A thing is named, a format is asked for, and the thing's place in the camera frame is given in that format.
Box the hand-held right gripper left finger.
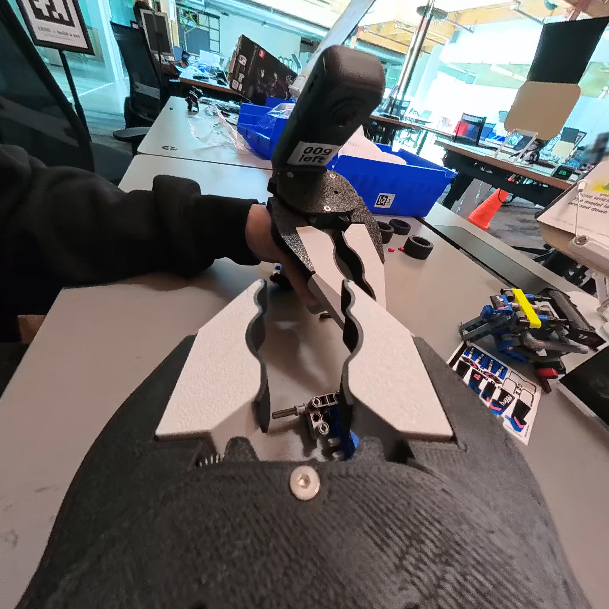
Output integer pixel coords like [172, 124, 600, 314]
[155, 279, 272, 443]

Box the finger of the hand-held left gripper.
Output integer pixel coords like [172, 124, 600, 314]
[295, 226, 355, 330]
[344, 223, 387, 309]

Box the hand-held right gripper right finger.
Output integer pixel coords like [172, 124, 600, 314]
[339, 280, 454, 442]

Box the blue lego chassis assembly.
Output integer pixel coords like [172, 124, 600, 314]
[271, 391, 357, 461]

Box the lego sticker sheet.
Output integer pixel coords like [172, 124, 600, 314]
[447, 343, 543, 445]

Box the lego assembly with yellow beam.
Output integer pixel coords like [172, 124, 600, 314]
[459, 288, 579, 393]

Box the red and brown lego pin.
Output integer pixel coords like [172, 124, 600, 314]
[540, 365, 567, 393]

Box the person's left hand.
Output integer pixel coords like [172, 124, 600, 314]
[245, 204, 319, 314]

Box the dark cardboard box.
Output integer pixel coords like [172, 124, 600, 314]
[227, 34, 299, 106]

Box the blue bin with clutter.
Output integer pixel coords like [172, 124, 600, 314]
[237, 97, 298, 160]

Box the blue bin with tag label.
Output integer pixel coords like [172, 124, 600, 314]
[333, 143, 457, 219]

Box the clear plastic bag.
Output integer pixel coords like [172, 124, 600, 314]
[188, 102, 253, 155]

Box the orange traffic cone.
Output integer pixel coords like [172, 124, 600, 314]
[468, 188, 509, 232]

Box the open laptop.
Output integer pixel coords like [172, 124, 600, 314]
[453, 113, 488, 146]

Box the wooden desk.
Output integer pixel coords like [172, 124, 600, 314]
[434, 137, 588, 192]

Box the beige board panel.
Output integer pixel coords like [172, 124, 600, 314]
[503, 81, 582, 140]

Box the printed instruction sign sheet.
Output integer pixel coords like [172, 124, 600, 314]
[537, 159, 609, 241]

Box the black board panel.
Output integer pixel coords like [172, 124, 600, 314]
[526, 18, 609, 86]

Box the black framed marker sign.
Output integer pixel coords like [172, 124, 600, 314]
[16, 0, 94, 139]

